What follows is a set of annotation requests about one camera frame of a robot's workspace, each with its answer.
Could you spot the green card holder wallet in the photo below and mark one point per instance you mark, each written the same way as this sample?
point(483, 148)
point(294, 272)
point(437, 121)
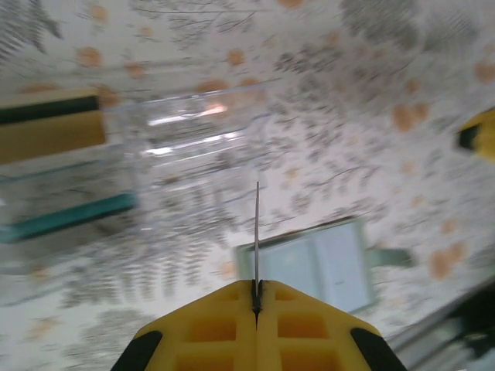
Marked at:
point(301, 263)

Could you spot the thin pale plastic card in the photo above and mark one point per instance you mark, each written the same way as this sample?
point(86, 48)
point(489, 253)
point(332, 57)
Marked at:
point(257, 232)

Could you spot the orange card with black stripe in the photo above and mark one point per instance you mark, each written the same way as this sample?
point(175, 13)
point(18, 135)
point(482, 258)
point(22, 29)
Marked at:
point(50, 135)

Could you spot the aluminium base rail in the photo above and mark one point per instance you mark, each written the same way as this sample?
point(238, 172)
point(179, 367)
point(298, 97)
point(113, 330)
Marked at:
point(425, 328)

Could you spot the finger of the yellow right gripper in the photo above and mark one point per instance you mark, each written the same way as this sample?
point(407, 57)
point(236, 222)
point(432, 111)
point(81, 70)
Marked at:
point(483, 131)

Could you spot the teal plastic card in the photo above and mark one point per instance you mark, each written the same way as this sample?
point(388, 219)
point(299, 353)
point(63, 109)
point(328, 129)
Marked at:
point(77, 216)

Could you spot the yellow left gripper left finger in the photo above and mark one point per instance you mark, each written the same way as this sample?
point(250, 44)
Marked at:
point(216, 317)

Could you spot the clear acrylic tiered card stand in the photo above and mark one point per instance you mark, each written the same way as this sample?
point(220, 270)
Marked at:
point(185, 147)

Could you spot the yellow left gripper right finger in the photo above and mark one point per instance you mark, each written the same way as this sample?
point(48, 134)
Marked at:
point(301, 317)

